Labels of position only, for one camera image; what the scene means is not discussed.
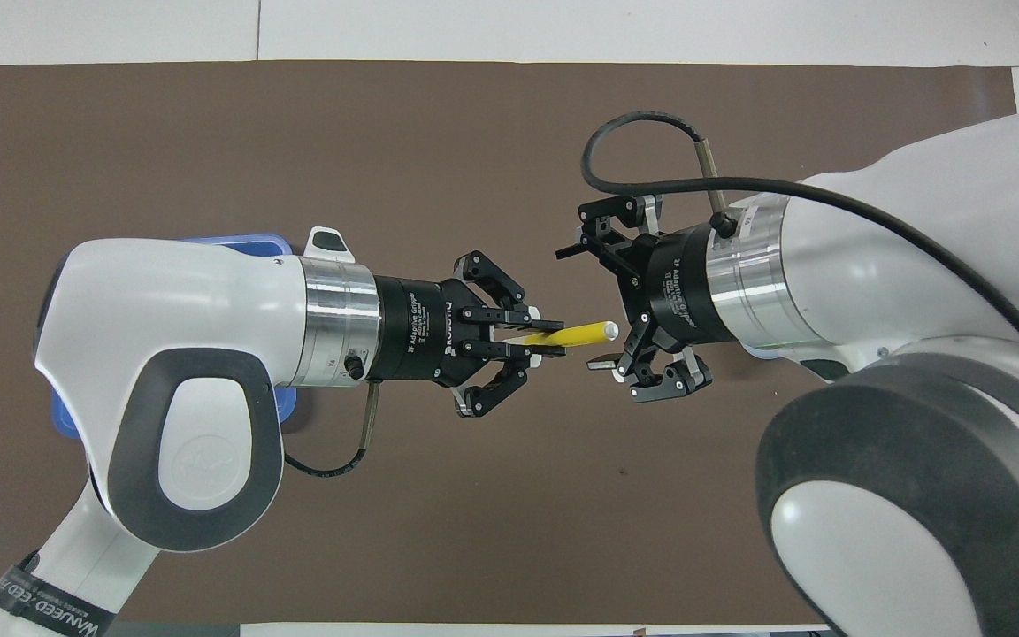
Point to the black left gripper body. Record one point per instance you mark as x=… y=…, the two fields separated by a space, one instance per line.
x=421 y=332

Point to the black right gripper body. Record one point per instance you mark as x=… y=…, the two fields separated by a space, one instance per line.
x=678 y=287

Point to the yellow marker pen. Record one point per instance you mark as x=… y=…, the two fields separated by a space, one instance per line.
x=585 y=333

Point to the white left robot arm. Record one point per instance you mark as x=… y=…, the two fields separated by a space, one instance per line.
x=173 y=301

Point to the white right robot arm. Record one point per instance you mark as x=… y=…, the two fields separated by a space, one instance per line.
x=916 y=292

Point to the brown table mat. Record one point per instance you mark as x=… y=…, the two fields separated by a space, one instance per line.
x=474 y=513

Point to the blue plastic tray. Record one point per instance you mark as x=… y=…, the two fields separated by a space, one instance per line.
x=240 y=243

